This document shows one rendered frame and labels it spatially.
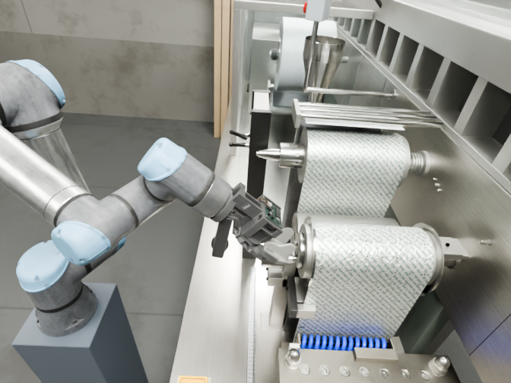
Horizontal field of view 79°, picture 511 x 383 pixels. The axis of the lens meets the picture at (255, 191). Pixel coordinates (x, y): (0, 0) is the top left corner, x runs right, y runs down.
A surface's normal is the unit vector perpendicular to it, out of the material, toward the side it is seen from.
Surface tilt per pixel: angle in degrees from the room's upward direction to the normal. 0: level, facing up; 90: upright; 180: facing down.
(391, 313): 90
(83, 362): 90
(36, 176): 22
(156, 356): 0
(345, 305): 90
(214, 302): 0
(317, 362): 0
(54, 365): 90
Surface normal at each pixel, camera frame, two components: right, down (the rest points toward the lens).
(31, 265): 0.00, -0.72
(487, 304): -1.00, -0.06
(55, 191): 0.18, -0.52
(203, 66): 0.00, 0.61
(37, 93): 0.89, 0.15
